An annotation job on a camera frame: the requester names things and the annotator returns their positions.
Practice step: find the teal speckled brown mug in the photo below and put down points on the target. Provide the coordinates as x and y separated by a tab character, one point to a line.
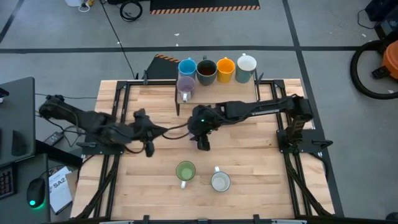
207	70

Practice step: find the black desk gadget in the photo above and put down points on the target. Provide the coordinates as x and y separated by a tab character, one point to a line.
18	143

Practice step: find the black power adapter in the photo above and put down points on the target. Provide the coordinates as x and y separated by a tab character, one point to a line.
53	138

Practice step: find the wooden shelf black legs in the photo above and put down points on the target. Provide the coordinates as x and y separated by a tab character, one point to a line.
217	93

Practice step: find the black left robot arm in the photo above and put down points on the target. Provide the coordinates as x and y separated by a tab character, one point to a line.
93	121

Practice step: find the yellow mug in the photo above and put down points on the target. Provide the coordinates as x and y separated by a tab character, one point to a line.
225	67

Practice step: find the light blue mug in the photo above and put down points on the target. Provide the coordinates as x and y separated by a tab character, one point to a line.
187	68

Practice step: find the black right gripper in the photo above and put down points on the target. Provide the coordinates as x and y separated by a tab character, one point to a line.
205	121

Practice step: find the white floor container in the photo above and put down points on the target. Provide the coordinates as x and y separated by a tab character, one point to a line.
74	2

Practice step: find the black keyboard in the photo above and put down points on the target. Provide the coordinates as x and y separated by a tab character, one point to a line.
6	183

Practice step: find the black computer mouse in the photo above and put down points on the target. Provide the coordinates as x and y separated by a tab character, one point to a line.
35	191

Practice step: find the blue white leaf-pattern mug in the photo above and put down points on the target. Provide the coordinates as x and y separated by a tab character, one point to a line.
246	63

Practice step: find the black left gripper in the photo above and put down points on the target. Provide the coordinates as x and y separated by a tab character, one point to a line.
143	127

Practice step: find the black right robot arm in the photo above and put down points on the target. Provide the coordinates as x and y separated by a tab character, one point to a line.
264	107

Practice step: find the white mug with dark interior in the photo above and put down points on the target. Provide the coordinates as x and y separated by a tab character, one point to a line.
220	182

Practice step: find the black equipment case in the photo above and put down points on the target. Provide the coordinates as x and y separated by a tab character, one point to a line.
385	15

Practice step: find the black desk support beam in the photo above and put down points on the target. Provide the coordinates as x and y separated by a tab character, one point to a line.
56	152

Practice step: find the orange vacuum cleaner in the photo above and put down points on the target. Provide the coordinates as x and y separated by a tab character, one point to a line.
391	60

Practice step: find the green white mug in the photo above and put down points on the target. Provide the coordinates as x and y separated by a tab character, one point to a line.
186	171

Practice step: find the white SA2 booklet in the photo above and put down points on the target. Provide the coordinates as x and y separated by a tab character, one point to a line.
59	193

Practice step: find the black hazard-striped ramp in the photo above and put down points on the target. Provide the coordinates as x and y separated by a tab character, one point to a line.
161	70

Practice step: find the black aluminium table frame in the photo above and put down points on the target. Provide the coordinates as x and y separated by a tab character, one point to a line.
279	83

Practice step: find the dark grey low desk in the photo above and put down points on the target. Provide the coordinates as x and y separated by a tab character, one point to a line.
18	214

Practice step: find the white purple striped mug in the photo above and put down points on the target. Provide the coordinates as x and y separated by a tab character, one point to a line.
186	85

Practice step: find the black hazard-striped floor mat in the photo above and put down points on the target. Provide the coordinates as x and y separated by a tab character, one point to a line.
202	4

